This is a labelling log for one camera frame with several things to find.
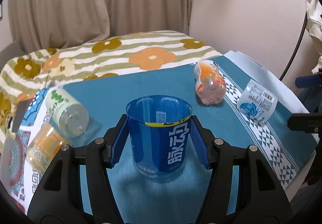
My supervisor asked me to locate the green label clear cup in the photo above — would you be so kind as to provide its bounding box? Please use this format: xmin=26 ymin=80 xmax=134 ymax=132
xmin=45 ymin=88 xmax=90 ymax=138

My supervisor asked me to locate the white blue label cup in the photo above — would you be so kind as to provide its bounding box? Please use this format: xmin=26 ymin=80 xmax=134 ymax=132
xmin=237 ymin=79 xmax=278 ymax=123

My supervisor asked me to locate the black cable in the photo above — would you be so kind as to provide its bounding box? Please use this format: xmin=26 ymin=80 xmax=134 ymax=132
xmin=278 ymin=11 xmax=308 ymax=81

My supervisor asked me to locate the orange cartoon plastic cup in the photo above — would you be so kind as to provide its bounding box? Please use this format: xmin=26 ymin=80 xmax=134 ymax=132
xmin=194 ymin=60 xmax=226 ymax=105

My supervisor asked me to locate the teal patterned cloth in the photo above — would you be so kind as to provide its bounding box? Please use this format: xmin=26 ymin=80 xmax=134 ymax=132
xmin=0 ymin=50 xmax=318 ymax=217

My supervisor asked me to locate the beige curtain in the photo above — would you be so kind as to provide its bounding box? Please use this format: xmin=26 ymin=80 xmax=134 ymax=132
xmin=8 ymin=0 xmax=191 ymax=53

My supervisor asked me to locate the blue plastic cup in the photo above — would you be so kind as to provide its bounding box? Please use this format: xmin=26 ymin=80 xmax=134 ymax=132
xmin=126 ymin=95 xmax=192 ymax=182

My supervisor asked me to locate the floral striped quilt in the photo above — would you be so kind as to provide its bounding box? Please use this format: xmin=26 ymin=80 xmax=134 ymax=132
xmin=1 ymin=31 xmax=221 ymax=143

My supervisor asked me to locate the orange label clear cup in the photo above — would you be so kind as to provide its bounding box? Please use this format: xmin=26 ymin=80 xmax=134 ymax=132
xmin=26 ymin=123 xmax=68 ymax=175

